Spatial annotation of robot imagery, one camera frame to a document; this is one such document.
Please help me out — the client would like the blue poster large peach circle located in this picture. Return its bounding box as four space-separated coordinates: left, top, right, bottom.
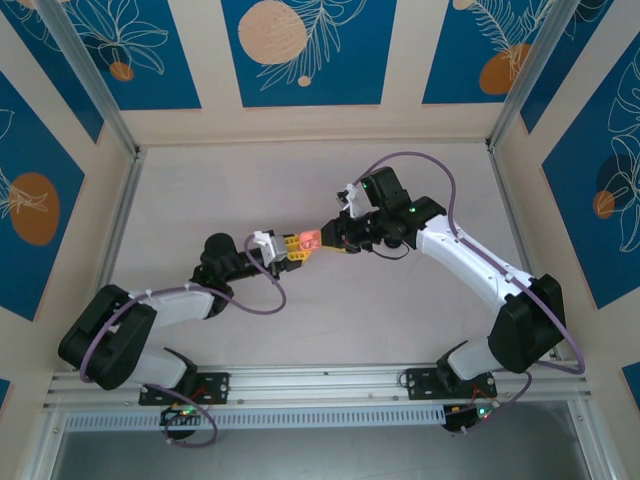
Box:
221 0 399 109

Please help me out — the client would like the blue floral wall poster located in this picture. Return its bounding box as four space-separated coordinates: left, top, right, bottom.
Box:
0 8 105 145
519 0 640 135

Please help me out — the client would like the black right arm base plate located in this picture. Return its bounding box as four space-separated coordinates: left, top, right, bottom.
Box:
403 367 499 401

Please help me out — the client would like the grey metal shelf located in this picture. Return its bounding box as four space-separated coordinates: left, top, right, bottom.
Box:
47 428 599 480

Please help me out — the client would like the blue poster white flower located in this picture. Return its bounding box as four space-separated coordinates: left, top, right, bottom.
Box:
63 0 203 112

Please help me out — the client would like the white slotted cable duct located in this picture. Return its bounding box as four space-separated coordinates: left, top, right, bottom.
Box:
63 405 446 432

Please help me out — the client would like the aluminium table side rail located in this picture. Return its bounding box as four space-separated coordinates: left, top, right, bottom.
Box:
29 147 149 480
487 144 609 480

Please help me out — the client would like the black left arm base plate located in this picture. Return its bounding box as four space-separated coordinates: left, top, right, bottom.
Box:
138 372 232 406

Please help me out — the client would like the aluminium frame post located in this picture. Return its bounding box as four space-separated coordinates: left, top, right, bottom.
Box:
487 0 594 151
35 0 144 159

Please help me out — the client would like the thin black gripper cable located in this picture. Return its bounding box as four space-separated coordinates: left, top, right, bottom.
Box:
372 244 414 262

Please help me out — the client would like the blue poster dark circle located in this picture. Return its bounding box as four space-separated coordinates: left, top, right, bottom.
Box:
542 30 640 311

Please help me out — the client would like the long aluminium mounting rail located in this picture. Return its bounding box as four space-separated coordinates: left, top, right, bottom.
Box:
42 363 596 412

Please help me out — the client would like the blue poster dotted peach circle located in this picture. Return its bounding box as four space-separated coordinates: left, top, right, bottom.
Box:
621 362 640 401

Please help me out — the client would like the blue poster orange oval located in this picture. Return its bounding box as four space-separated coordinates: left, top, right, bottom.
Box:
0 72 86 322

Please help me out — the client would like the blue poster fern orange circle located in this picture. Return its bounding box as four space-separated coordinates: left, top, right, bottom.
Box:
422 0 564 106

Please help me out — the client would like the black controller board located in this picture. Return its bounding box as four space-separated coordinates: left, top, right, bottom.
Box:
443 402 501 437
158 403 202 441

